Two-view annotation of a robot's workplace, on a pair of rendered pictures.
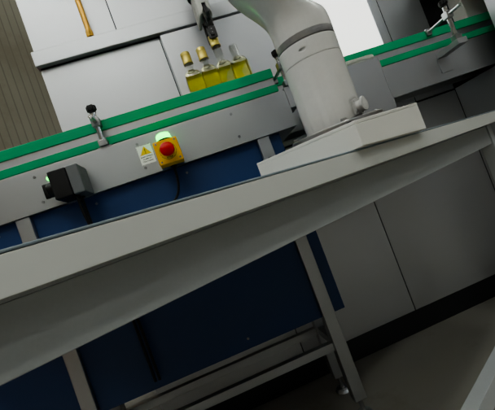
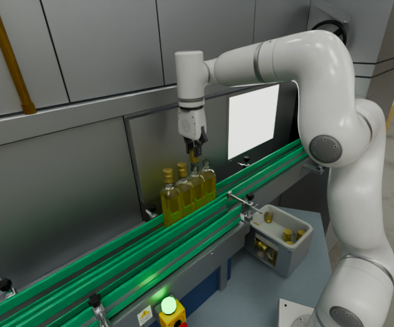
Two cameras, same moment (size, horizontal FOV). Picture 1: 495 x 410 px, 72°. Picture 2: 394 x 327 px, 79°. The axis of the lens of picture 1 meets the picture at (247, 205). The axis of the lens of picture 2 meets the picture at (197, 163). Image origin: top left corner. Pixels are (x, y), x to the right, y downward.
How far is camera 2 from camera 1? 120 cm
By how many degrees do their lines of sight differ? 43
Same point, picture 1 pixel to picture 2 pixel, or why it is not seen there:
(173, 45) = (141, 133)
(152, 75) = (110, 160)
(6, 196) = not seen: outside the picture
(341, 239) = not seen: hidden behind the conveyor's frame
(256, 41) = (209, 130)
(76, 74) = (2, 165)
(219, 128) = (202, 268)
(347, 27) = (262, 119)
